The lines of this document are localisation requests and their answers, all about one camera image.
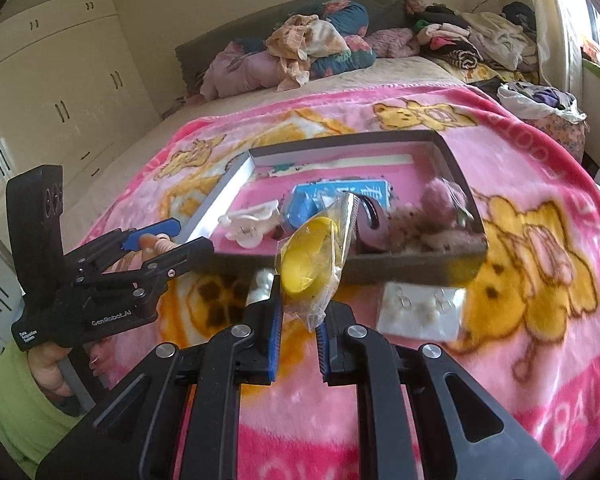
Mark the dark pink banana hair clip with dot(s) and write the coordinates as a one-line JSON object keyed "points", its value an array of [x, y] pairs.
{"points": [[372, 227]]}

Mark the orange floral crumpled cloth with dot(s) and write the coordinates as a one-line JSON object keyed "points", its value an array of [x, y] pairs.
{"points": [[298, 43]]}

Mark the cream wardrobe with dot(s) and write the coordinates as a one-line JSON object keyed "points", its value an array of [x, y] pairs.
{"points": [[70, 95]]}

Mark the green left sleeve forearm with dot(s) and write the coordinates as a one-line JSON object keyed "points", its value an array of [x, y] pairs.
{"points": [[31, 424]]}

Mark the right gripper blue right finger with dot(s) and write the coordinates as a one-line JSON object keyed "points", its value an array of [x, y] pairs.
{"points": [[322, 342]]}

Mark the beige bed sheet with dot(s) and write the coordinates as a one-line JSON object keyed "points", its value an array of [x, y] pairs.
{"points": [[169, 172]]}

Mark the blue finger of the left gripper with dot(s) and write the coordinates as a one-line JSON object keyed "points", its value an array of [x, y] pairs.
{"points": [[150, 234]]}

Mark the pink floral pillow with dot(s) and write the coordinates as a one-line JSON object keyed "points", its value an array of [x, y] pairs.
{"points": [[235, 71]]}

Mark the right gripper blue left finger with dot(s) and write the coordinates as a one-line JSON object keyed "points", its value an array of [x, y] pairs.
{"points": [[275, 340]]}

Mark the blue square card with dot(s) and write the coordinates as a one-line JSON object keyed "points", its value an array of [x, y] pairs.
{"points": [[308, 199]]}

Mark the small pink knitted garment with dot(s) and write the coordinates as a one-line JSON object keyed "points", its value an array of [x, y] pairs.
{"points": [[393, 43]]}

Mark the floral fabric scrunchie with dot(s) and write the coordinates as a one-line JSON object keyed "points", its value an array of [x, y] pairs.
{"points": [[411, 231]]}

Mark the pink cartoon bear blanket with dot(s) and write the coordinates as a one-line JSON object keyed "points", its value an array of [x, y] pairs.
{"points": [[429, 209]]}

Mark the left hand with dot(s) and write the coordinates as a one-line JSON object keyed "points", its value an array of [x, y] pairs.
{"points": [[43, 365]]}

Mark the large pearl hair clip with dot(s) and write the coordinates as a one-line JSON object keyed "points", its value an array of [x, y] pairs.
{"points": [[264, 287]]}

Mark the white bow hair clip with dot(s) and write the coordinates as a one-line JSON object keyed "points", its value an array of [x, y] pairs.
{"points": [[248, 227]]}

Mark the cream curtain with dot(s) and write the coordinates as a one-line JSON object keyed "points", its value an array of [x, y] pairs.
{"points": [[559, 49]]}

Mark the yellow hoop earrings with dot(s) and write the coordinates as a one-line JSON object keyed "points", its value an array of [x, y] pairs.
{"points": [[311, 261]]}

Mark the shallow pink cardboard box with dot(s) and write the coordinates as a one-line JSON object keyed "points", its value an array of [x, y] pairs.
{"points": [[407, 160]]}

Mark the pearl earrings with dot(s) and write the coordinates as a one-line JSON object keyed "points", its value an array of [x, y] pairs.
{"points": [[420, 312]]}

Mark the floral laundry bag with clothes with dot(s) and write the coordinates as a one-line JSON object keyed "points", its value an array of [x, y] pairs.
{"points": [[554, 112]]}

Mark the pile of clothes on bed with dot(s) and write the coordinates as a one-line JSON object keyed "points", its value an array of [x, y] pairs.
{"points": [[476, 42]]}

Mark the dark teal floral quilt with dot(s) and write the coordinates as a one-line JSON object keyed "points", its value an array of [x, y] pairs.
{"points": [[351, 20]]}

